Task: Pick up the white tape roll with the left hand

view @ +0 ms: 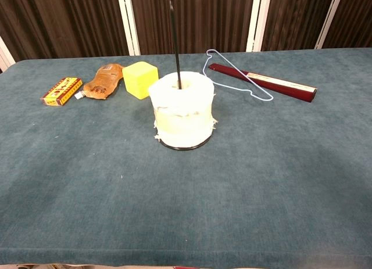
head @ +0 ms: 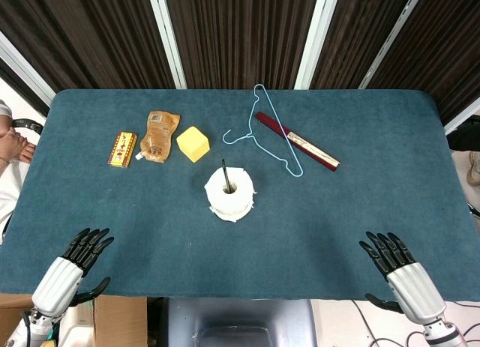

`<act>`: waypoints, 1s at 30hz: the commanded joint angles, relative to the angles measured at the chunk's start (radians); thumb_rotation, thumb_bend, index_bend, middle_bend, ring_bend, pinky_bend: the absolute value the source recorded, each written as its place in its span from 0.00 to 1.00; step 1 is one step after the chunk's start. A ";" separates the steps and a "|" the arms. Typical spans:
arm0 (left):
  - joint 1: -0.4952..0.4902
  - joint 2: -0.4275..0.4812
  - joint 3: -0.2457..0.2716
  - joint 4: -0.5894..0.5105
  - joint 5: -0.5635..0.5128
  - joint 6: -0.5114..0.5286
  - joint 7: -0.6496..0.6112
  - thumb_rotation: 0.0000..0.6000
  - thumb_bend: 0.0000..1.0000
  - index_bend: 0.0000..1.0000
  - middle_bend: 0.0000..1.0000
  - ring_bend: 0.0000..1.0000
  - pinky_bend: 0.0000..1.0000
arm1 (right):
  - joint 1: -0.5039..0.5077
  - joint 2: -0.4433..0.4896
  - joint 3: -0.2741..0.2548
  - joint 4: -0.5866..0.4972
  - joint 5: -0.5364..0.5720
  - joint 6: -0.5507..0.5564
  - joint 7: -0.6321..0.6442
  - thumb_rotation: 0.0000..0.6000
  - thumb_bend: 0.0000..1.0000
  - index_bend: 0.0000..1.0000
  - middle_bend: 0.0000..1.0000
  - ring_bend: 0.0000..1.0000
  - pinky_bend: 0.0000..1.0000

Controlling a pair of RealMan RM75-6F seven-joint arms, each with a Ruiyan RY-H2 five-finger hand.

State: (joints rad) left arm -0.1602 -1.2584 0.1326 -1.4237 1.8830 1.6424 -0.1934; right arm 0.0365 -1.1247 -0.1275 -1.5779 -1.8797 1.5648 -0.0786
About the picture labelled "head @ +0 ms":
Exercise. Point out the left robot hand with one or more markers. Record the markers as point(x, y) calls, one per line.
point(59, 281)

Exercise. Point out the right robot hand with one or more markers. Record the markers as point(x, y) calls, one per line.
point(414, 285)

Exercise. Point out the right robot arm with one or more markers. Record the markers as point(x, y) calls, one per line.
point(442, 334)

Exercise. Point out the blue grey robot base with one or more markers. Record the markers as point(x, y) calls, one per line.
point(240, 322)

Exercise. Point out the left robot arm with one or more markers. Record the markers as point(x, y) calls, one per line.
point(32, 330)

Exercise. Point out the white toilet paper roll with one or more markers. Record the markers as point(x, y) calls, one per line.
point(230, 193)

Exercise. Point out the thin black metal rod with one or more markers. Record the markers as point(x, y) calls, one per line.
point(225, 174)

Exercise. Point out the cardboard box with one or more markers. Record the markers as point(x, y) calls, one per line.
point(116, 321)

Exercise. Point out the person in white clothes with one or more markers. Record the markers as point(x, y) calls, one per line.
point(11, 163)

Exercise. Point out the beige shoe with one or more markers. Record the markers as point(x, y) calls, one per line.
point(473, 170)

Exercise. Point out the yellow red small box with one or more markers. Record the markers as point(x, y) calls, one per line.
point(122, 149)

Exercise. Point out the black chair armrest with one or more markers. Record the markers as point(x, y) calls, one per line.
point(28, 125)

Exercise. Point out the brown sauce pouch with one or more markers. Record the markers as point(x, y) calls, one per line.
point(159, 136)

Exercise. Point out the dark red long box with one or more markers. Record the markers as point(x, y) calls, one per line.
point(300, 141)

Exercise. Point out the teal table cloth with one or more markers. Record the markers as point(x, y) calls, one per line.
point(240, 219)

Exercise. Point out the yellow cube block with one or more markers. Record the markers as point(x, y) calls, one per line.
point(192, 143)

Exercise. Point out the white partition frame post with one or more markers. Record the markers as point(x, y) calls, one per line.
point(24, 71)
point(463, 116)
point(317, 37)
point(392, 37)
point(167, 37)

